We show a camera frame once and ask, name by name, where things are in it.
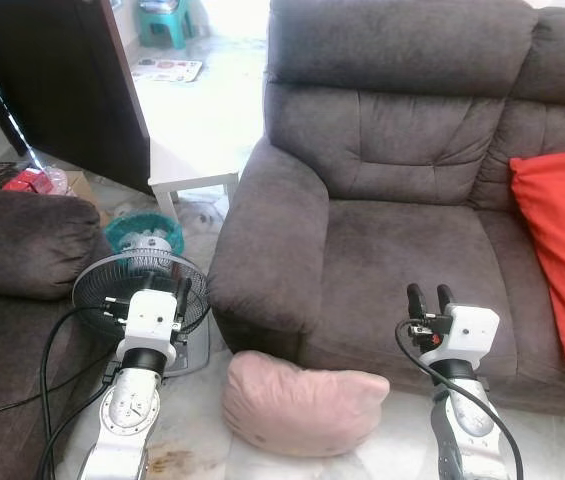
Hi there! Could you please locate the red cushion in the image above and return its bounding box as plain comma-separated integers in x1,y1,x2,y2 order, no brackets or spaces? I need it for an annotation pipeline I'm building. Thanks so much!
509,152,565,366

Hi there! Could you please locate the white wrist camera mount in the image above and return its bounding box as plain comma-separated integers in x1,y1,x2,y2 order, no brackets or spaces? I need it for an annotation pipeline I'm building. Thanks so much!
117,290,181,351
442,305,500,363

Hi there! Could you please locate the teal waste basket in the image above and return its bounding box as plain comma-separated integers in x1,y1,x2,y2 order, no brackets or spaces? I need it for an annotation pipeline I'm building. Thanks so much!
104,211,185,256

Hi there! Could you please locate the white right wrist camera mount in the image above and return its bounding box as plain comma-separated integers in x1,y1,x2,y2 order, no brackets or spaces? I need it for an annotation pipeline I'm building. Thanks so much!
442,305,500,363

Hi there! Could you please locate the pink cat face pillow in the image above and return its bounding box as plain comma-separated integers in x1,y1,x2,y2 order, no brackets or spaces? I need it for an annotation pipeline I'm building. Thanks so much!
222,350,391,459

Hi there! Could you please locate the dark brown door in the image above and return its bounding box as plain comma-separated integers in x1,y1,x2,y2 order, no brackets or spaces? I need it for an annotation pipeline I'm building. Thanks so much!
0,0,153,196

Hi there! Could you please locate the dark grey fabric sofa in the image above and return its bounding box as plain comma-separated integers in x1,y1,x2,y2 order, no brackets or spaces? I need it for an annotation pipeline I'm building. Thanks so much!
207,0,565,421

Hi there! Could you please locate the white side table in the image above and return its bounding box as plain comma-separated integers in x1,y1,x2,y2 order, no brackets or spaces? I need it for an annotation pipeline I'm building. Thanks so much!
148,135,263,223

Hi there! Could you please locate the red packet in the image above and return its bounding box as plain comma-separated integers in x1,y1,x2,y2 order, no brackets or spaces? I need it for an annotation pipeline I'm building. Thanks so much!
2,168,53,196

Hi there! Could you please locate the black electric floor fan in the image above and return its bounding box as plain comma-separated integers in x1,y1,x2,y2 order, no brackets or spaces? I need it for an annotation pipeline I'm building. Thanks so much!
72,232,213,379

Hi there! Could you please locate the teal plastic stool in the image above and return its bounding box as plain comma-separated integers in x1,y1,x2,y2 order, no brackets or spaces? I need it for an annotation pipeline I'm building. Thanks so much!
139,0,195,49

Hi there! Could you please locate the dark grey side sofa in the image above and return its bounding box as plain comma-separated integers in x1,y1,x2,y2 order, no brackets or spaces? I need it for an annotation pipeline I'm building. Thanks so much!
0,188,123,480

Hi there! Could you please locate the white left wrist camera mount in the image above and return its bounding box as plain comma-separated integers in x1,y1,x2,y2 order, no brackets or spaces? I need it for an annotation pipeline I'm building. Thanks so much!
117,290,181,351

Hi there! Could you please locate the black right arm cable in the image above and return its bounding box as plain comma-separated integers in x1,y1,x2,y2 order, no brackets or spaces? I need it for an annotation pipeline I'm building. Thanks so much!
395,318,525,480

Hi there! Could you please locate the printed floor mat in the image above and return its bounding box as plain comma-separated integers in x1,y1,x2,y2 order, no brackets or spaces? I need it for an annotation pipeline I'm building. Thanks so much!
130,58,204,83

